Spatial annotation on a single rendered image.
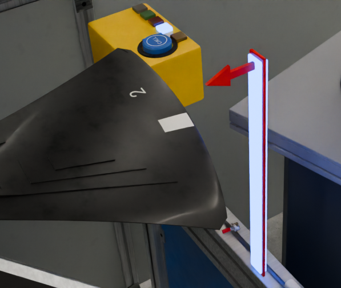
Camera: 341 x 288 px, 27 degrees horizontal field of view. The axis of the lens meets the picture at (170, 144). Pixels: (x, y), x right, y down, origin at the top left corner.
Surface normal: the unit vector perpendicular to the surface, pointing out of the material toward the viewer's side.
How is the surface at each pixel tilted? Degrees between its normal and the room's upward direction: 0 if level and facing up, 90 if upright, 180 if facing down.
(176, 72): 90
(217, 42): 90
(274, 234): 0
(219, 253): 90
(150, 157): 20
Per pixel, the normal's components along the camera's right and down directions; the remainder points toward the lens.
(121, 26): -0.08, -0.77
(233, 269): -0.86, 0.37
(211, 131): 0.51, 0.51
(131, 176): 0.22, -0.64
